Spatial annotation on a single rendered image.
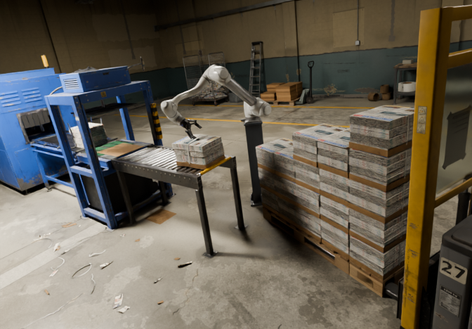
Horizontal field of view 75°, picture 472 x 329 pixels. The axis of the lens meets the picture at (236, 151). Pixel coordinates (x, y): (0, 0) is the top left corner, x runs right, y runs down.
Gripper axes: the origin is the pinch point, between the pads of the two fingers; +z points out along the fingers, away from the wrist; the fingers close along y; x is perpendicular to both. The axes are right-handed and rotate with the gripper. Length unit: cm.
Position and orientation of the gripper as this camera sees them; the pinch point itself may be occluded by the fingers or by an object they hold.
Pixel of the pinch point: (199, 133)
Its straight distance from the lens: 284.7
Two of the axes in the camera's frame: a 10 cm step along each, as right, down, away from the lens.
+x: -6.0, 3.3, -7.3
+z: 7.6, 5.2, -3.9
